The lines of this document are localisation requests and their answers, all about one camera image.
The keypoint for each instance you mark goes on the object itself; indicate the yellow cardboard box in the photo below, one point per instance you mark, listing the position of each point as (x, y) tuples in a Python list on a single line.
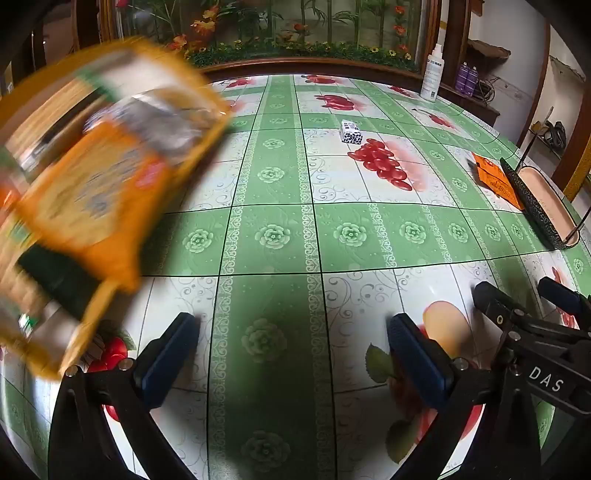
[(69, 207)]

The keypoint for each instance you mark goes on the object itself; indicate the brown wooden slab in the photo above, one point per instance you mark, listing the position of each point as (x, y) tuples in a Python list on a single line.
[(487, 48)]

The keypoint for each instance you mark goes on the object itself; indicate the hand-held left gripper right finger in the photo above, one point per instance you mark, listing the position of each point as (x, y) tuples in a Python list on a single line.
[(415, 364)]

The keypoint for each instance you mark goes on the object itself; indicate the wooden display cabinet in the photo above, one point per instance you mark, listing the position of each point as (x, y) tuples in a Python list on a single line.
[(323, 65)]

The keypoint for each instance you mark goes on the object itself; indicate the flat orange snack packet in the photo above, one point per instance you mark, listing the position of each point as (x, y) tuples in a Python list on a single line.
[(496, 182)]

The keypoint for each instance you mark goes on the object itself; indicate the white spray bottle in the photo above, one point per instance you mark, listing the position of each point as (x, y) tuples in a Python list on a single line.
[(431, 71)]

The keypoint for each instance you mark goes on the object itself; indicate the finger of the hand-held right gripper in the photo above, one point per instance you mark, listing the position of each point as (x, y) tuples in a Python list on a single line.
[(561, 295), (494, 304)]

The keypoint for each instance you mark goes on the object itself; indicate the artificial flower display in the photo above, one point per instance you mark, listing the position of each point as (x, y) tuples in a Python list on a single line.
[(300, 27)]

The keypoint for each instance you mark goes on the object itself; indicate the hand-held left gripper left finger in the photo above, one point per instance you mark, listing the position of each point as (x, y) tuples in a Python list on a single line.
[(168, 362)]

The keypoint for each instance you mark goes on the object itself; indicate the green fruit-print tablecloth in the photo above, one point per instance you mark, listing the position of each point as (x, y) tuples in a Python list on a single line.
[(277, 230)]

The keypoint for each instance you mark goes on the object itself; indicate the small black-white patterned packet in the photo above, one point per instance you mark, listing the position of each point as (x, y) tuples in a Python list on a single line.
[(349, 132)]

